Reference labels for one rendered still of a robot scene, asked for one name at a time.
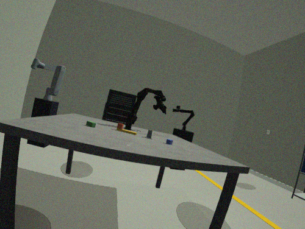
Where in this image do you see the blue cube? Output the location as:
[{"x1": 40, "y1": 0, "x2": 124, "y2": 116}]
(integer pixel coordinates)
[{"x1": 166, "y1": 139, "x2": 173, "y2": 144}]

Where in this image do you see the small green block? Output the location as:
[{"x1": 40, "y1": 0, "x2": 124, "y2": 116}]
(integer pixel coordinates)
[{"x1": 86, "y1": 121, "x2": 96, "y2": 127}]

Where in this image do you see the yellow bar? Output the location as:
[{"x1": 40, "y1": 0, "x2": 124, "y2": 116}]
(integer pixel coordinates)
[{"x1": 117, "y1": 123, "x2": 137, "y2": 135}]

